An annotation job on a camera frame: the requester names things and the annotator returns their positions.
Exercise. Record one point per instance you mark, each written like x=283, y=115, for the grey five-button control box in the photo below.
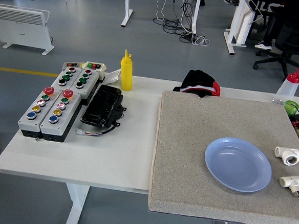
x=29, y=124
x=61, y=126

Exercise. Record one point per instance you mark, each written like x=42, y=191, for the white plastic packet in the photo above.
x=113, y=76

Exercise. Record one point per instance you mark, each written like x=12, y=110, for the cream red-green switch box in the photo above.
x=102, y=72

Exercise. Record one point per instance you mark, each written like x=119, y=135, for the grey-brown foam mat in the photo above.
x=188, y=145

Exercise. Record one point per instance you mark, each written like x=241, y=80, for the blue plastic plate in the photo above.
x=238, y=164

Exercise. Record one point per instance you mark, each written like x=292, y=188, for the white table leg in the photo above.
x=77, y=207

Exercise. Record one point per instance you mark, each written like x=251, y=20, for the black red cloth bundle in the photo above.
x=198, y=79

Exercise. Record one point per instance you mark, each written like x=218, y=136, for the clear squeeze bottle red cap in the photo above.
x=288, y=88

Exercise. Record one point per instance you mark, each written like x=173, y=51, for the green tape roll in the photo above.
x=288, y=107

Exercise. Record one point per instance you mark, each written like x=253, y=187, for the white desk leg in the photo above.
x=196, y=12
x=127, y=8

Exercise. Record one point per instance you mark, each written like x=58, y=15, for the person's white black sneaker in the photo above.
x=263, y=45

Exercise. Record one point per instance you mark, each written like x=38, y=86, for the black electronic module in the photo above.
x=101, y=106

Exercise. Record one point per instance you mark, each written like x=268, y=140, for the white desk side frame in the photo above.
x=240, y=23

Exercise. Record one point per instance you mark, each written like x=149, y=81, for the white panel heater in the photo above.
x=19, y=31

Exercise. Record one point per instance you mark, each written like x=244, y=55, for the grey three-button control box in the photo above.
x=71, y=79
x=89, y=83

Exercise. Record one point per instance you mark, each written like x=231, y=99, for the small grey switch box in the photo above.
x=72, y=64

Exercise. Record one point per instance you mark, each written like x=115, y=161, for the white tee fitting threaded socket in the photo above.
x=287, y=153

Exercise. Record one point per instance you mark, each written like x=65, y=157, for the black office chair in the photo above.
x=293, y=37

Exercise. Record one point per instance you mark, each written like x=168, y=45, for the yellow squeeze bottle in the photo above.
x=126, y=74

